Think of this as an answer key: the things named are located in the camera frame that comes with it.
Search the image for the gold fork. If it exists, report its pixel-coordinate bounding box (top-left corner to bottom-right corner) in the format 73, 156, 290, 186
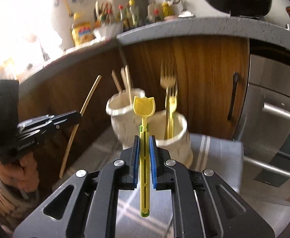
160, 59, 177, 140

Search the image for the yellow lidded jar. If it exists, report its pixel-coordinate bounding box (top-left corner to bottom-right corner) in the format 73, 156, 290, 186
71, 22, 94, 46

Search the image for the stainless steel oven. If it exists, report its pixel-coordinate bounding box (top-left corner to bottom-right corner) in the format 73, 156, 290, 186
233, 54, 290, 204

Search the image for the yellow mustard jar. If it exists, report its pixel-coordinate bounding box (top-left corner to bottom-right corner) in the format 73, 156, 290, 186
161, 2, 174, 18

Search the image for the wooden chopstick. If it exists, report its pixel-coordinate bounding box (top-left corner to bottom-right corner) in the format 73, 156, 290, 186
120, 67, 128, 90
125, 65, 133, 106
58, 75, 103, 179
111, 70, 122, 93

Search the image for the black cabinet door handle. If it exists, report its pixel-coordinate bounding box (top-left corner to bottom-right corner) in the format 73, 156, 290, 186
227, 72, 239, 121

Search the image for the grey plaid table cloth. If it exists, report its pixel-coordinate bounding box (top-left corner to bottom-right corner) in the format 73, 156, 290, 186
67, 126, 245, 238

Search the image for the yellow green plastic tool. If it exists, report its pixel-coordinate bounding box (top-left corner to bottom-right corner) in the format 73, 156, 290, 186
165, 86, 178, 139
133, 96, 156, 218

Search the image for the white bowl on counter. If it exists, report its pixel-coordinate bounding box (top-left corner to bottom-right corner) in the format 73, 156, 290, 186
93, 22, 123, 39

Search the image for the person's left hand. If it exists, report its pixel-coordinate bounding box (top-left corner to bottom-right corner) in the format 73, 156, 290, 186
0, 153, 39, 193

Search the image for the red-cap sauce bottle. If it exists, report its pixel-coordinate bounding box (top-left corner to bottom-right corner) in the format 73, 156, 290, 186
118, 4, 129, 30

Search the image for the white jug red cap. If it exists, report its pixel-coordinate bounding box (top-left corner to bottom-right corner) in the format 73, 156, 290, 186
147, 2, 161, 24

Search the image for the cream floral ceramic utensil holder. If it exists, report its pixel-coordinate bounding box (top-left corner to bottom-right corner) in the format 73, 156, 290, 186
106, 90, 193, 168

